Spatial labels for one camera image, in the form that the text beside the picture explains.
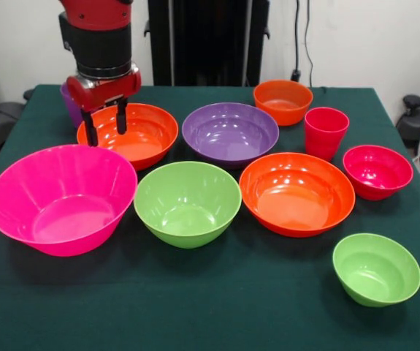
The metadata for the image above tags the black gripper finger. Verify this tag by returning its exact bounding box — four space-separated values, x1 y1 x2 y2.
80 108 99 148
115 98 129 135

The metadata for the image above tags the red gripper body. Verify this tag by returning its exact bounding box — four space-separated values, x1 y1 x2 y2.
65 70 142 112

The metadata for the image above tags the large pink bowl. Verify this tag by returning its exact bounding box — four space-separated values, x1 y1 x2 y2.
0 143 139 258

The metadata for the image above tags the large green bowl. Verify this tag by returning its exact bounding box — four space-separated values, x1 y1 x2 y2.
133 160 243 250

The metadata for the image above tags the purple cup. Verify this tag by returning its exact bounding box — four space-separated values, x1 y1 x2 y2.
59 83 84 129

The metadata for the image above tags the large orange bowl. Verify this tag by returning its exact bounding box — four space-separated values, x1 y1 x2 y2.
238 152 356 238
76 102 180 172

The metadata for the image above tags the purple bowl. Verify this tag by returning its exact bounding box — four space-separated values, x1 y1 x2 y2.
180 102 280 170

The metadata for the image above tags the small orange bowl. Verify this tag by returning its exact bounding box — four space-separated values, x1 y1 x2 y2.
253 79 314 127

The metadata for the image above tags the dark green tablecloth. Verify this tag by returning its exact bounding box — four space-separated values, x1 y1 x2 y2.
0 84 420 351

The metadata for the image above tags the red cup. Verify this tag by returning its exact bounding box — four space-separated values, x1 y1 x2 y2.
303 106 351 163

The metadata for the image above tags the small red bowl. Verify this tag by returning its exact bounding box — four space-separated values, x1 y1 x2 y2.
342 144 415 202

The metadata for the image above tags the small green bowl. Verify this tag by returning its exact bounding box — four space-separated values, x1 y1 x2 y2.
332 233 420 309

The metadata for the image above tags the gray pedestal leg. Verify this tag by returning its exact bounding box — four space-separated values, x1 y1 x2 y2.
395 94 420 147
0 88 35 151

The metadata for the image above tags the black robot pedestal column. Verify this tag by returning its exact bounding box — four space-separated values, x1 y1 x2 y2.
143 0 271 88

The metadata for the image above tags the black cable with plug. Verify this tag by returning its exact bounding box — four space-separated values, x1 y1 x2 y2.
290 0 302 83

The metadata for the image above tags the thin black wall cable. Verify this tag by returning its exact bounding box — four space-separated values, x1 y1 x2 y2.
304 0 316 88

